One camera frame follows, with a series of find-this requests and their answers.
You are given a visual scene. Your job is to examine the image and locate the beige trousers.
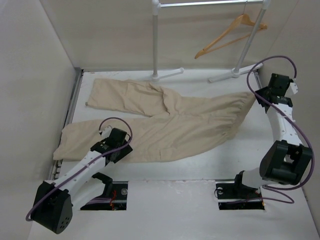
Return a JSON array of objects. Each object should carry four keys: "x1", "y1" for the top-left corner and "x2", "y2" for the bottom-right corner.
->
[{"x1": 53, "y1": 78, "x2": 255, "y2": 163}]

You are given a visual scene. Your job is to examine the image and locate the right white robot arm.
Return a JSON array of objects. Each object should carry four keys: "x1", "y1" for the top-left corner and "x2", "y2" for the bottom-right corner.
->
[{"x1": 231, "y1": 73, "x2": 314, "y2": 198}]

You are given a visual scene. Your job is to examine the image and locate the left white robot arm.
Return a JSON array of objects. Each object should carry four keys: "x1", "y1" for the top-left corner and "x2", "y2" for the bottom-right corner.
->
[{"x1": 26, "y1": 126, "x2": 133, "y2": 234}]

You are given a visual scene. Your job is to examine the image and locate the wooden clothes hanger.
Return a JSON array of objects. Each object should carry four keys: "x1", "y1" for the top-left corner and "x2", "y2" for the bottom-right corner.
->
[{"x1": 194, "y1": 13, "x2": 256, "y2": 59}]

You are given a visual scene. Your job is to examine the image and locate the white metal clothes rack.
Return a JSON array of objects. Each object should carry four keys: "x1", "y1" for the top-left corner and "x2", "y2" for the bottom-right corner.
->
[{"x1": 149, "y1": 0, "x2": 272, "y2": 84}]

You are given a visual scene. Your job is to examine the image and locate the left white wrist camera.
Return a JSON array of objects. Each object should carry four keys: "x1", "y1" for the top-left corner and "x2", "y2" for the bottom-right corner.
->
[{"x1": 98, "y1": 125, "x2": 113, "y2": 139}]

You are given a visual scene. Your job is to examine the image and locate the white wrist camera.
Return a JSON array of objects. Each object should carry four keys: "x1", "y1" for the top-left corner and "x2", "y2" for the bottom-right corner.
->
[
  {"x1": 98, "y1": 125, "x2": 113, "y2": 139},
  {"x1": 285, "y1": 81, "x2": 298, "y2": 98}
]

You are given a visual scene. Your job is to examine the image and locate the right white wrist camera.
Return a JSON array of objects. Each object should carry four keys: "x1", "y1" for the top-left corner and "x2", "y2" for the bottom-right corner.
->
[{"x1": 285, "y1": 81, "x2": 298, "y2": 98}]

